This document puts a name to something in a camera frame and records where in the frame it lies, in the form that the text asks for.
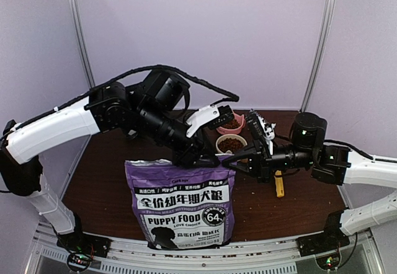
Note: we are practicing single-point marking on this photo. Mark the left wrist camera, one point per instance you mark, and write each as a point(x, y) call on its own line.
point(211, 116)

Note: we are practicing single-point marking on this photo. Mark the right aluminium corner post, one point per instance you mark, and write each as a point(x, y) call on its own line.
point(328, 12)

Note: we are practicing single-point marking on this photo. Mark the front aluminium frame rail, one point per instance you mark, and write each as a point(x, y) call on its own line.
point(271, 256)

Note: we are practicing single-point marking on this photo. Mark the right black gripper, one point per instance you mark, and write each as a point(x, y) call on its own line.
point(260, 165)

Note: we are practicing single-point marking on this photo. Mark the purple pet food bag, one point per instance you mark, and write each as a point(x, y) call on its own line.
point(181, 209)

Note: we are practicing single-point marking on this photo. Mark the pink cat-ear pet bowl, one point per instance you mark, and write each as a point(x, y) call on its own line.
point(240, 119)

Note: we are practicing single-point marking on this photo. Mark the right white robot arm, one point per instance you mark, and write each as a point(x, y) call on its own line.
point(330, 161)

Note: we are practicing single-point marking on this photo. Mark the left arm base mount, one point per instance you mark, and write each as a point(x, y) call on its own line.
point(83, 250)

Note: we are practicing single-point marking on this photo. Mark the left aluminium corner post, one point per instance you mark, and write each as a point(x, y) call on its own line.
point(82, 49)

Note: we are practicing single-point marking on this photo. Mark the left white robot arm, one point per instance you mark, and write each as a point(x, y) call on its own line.
point(138, 107)

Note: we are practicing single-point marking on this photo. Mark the brown kibble in pink bowl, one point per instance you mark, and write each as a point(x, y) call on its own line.
point(231, 125)

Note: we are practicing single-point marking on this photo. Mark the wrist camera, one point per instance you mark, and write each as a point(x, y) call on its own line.
point(211, 116)
point(261, 129)

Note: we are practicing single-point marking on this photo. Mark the yellow plastic food scoop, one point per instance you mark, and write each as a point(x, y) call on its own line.
point(279, 188)

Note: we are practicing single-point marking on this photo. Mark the cream cat-ear pet bowl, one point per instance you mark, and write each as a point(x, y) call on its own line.
point(229, 136)

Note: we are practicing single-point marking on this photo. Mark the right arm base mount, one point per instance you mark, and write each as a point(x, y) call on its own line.
point(325, 248)

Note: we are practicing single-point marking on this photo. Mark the brown kibble in cream bowl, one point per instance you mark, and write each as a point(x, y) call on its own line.
point(230, 144)

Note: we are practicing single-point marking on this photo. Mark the aluminium corner post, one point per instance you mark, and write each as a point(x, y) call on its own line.
point(82, 49)
point(328, 12)

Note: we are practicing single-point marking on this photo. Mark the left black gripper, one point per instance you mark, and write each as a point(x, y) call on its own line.
point(187, 157)

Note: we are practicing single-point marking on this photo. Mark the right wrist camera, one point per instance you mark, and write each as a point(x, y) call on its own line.
point(261, 129)

